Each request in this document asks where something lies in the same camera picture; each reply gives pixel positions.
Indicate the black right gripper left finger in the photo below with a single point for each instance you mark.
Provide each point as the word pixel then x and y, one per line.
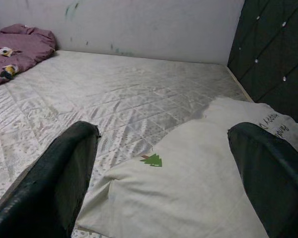
pixel 47 188

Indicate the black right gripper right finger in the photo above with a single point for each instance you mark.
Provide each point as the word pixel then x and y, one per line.
pixel 275 188

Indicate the white tree print pillow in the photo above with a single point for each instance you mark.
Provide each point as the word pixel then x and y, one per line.
pixel 176 193

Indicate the purple duck print blanket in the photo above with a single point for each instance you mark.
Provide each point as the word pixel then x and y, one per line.
pixel 22 42

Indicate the white quilted mattress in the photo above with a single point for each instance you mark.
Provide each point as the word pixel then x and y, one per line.
pixel 114 86

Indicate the dark tufted headboard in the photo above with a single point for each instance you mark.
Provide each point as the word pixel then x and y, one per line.
pixel 270 49

